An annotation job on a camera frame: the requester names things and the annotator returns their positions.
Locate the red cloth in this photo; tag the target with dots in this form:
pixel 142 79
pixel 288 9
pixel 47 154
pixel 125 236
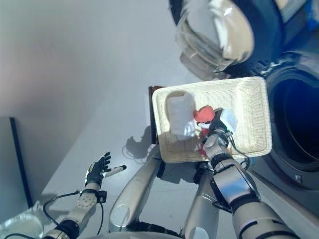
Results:
pixel 204 114

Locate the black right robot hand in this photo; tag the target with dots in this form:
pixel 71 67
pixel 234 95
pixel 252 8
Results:
pixel 225 119

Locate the silver right robot leg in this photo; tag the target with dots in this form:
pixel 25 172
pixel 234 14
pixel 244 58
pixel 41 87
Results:
pixel 199 204

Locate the grey front-load washing machine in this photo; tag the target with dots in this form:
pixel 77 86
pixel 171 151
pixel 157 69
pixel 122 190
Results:
pixel 294 112

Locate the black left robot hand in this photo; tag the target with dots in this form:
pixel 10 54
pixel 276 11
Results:
pixel 96 174

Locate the round glass washer door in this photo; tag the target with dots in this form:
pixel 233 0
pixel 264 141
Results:
pixel 211 32

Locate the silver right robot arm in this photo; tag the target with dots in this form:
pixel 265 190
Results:
pixel 231 184

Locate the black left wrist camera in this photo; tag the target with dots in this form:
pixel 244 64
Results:
pixel 101 196

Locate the cream wicker tray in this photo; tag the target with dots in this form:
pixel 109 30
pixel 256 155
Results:
pixel 249 112

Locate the white folded cloth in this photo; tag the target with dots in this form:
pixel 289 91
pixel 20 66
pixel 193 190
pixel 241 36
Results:
pixel 179 112

